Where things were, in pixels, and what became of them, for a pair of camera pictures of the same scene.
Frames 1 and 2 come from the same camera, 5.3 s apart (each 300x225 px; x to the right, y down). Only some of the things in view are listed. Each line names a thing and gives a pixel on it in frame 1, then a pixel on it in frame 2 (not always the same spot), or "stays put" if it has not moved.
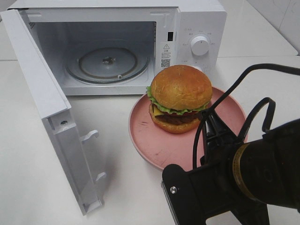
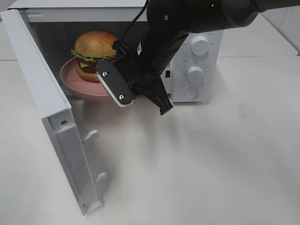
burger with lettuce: x=178 y=94 → x=91 y=48
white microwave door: x=56 y=112 stays put
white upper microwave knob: x=199 y=45 stays put
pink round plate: x=230 y=112 → x=91 y=90
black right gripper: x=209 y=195 → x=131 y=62
